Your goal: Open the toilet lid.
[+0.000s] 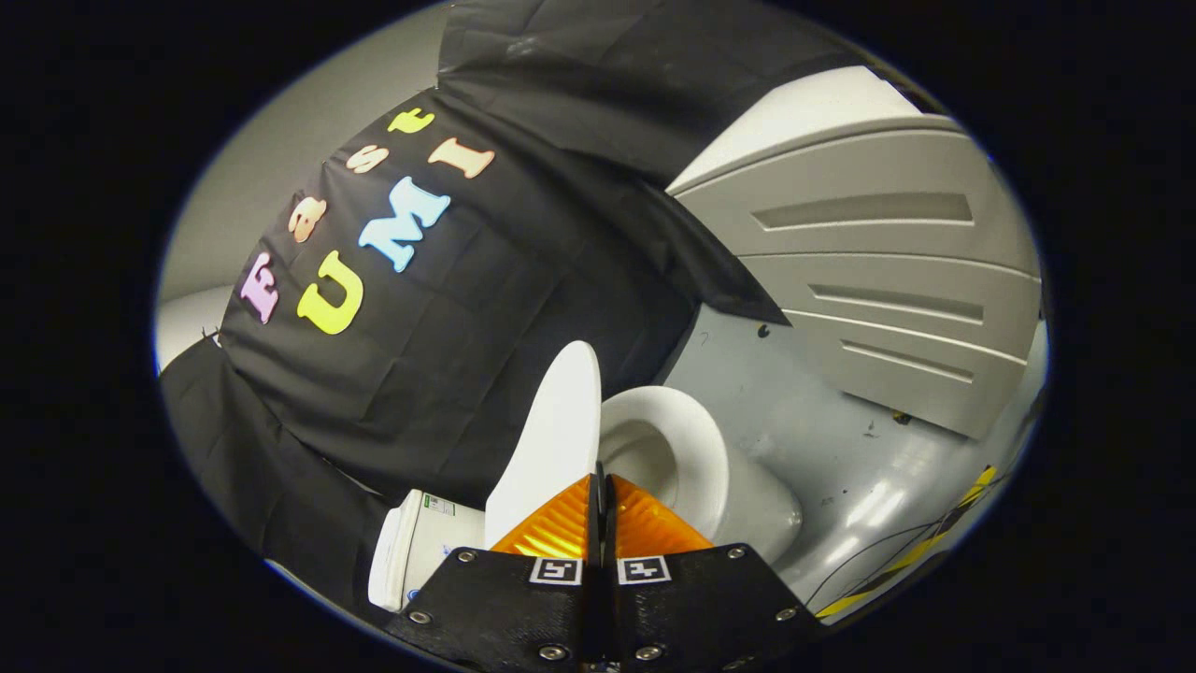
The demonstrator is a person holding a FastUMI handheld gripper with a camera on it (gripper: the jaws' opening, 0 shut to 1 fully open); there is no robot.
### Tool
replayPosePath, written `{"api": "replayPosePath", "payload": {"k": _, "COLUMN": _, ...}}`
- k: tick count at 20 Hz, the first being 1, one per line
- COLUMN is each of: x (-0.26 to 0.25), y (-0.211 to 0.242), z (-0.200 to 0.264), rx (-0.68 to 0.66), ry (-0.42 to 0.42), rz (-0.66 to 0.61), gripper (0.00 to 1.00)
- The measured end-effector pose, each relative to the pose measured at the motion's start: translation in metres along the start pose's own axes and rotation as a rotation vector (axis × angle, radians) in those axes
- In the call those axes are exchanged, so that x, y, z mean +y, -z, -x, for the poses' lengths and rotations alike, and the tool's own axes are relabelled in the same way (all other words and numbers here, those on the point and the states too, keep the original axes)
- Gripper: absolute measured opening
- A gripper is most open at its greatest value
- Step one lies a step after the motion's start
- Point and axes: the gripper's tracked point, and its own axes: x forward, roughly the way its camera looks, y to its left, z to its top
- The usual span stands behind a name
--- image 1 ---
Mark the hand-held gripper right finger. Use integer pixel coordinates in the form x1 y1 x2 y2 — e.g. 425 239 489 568
603 472 825 670

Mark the yellow black floor tape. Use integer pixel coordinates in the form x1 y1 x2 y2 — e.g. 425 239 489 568
818 465 999 620

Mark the white cabinet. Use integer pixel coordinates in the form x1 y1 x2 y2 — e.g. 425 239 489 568
665 65 1043 440

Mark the black backdrop cloth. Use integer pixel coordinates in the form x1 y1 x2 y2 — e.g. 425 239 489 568
159 0 870 609

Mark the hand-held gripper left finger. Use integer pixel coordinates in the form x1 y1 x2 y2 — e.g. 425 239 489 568
383 461 605 670

